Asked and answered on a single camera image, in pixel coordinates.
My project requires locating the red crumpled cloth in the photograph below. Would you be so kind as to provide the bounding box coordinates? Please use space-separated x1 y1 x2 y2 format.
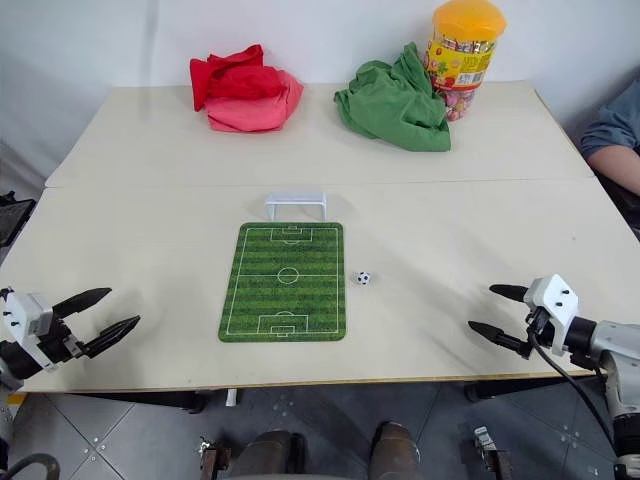
189 44 305 133

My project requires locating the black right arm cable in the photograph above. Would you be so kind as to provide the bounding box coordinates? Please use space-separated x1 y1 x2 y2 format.
528 319 621 454

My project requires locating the yellow lidded candy jar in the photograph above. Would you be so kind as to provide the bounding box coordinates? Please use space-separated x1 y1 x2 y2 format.
425 0 508 123

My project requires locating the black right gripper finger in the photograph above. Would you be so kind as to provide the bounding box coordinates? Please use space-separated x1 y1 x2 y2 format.
467 320 532 359
489 283 529 304

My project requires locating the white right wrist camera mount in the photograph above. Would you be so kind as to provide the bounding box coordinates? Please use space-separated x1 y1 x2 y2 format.
521 273 580 353

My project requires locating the person in blue shirt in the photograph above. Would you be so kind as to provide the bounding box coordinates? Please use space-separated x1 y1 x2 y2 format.
579 74 640 197

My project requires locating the rusty metal bracket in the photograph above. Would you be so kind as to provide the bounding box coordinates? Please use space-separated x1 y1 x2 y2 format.
198 435 232 480
471 425 513 480

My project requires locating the dark seat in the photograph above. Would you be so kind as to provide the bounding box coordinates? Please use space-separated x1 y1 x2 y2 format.
593 168 640 242

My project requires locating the black mesh chair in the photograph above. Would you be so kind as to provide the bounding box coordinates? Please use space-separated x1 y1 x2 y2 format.
0 190 37 251

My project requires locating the green soccer field mat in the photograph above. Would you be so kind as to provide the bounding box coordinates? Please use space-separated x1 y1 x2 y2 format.
217 221 348 344

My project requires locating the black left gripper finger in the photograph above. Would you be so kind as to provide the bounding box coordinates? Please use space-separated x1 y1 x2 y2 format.
51 287 113 317
81 315 142 359

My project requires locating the green crumpled cloth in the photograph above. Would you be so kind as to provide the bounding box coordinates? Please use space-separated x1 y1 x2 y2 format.
333 42 452 153

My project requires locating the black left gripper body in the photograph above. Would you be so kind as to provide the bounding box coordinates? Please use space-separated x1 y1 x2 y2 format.
35 311 95 370

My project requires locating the dark curved tube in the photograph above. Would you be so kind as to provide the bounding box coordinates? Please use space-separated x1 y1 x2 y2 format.
0 452 62 480

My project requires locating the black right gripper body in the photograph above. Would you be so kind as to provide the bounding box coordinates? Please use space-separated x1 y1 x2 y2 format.
519 301 557 361

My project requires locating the white miniature goal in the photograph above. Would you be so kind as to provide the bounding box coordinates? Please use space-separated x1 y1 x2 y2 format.
263 191 329 222

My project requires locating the dark rounded shape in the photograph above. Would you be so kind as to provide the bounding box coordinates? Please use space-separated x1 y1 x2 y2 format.
233 429 307 480
369 420 422 480

